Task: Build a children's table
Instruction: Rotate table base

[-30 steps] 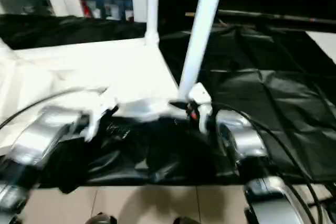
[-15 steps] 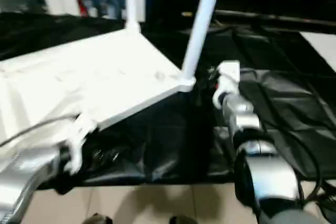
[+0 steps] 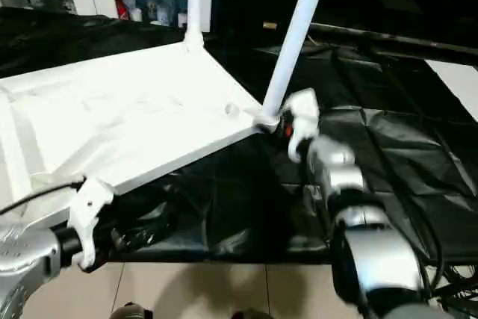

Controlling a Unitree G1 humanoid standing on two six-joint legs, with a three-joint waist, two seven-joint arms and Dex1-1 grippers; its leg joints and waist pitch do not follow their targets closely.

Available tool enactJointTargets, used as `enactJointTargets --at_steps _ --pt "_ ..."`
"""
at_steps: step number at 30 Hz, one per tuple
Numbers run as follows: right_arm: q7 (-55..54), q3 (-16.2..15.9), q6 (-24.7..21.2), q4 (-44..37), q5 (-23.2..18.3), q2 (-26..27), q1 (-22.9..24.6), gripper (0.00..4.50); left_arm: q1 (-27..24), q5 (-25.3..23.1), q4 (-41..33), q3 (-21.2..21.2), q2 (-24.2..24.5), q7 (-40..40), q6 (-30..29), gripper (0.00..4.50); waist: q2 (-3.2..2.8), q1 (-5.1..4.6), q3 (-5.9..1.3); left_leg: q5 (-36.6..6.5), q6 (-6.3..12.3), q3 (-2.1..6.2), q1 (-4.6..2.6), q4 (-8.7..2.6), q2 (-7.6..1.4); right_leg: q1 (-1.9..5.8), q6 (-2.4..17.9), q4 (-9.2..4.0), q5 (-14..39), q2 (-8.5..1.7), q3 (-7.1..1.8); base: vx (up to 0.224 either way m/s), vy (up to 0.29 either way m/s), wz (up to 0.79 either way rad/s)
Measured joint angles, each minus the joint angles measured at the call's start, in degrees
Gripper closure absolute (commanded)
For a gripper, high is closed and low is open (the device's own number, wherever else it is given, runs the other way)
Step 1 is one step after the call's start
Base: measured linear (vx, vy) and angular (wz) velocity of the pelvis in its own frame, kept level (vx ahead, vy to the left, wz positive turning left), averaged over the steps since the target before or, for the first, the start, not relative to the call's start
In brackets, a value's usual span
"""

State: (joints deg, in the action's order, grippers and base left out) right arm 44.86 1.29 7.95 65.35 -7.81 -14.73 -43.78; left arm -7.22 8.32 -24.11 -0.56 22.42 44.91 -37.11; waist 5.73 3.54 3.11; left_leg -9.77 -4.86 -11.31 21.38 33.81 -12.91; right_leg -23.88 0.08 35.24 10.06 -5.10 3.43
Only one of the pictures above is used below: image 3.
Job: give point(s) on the white plastic table top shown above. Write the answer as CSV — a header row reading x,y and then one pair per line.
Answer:
x,y
112,110

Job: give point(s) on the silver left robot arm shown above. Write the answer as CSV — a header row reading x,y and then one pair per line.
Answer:
x,y
26,251

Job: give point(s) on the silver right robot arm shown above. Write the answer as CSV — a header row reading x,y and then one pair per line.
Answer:
x,y
347,177

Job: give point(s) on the dark metal rod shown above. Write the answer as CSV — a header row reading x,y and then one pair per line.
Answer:
x,y
373,35

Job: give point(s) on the small white box red base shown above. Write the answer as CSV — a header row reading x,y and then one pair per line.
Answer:
x,y
182,20

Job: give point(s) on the dark right robot foot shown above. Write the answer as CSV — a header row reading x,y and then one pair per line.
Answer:
x,y
248,314

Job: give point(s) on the small white blue box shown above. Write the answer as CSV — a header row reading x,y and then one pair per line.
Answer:
x,y
162,16

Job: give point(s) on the white flat object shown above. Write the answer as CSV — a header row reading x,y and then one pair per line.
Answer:
x,y
453,80

